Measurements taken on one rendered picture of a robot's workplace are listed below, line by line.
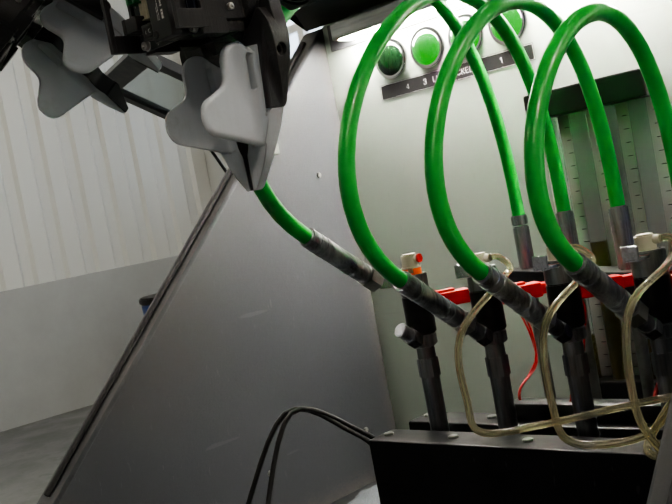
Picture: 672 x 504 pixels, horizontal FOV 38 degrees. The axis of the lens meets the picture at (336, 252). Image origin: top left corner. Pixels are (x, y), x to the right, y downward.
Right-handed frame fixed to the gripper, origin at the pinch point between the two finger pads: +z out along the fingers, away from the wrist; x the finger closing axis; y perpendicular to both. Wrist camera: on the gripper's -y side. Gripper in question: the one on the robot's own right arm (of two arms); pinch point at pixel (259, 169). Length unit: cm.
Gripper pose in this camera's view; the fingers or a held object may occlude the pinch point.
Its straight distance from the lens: 64.0
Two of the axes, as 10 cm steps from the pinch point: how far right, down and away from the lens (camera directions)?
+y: -6.7, 1.8, -7.2
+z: 1.9, 9.8, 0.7
